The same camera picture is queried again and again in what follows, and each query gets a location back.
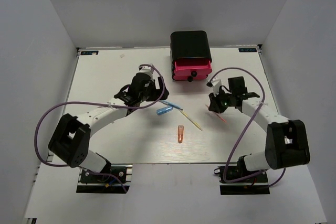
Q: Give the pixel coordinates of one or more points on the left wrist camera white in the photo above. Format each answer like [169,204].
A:
[147,69]

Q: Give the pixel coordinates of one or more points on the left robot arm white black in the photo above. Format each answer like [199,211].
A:
[70,140]

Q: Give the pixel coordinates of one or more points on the right blue table sticker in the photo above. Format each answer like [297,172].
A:
[247,50]

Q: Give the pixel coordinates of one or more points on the light blue clip pen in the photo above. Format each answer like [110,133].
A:
[171,104]

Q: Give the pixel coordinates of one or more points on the yellow highlighter pen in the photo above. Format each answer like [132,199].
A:
[191,120]

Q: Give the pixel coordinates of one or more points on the pink drawer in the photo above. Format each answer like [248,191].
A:
[185,67]
[189,78]
[192,73]

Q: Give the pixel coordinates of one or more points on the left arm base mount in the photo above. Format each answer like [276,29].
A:
[118,182]

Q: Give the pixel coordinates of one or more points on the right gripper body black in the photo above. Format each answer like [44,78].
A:
[226,100]

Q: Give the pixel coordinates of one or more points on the left blue table sticker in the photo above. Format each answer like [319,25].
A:
[89,53]

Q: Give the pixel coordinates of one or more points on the orange highlighter pen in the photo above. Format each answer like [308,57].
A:
[216,114]

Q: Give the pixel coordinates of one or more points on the black drawer cabinet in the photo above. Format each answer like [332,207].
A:
[189,45]

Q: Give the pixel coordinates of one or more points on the blue table sticker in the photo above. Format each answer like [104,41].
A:
[89,53]
[247,50]

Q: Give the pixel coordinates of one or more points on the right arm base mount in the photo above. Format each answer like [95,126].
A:
[257,185]

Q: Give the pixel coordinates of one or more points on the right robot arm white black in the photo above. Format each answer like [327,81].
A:
[286,140]

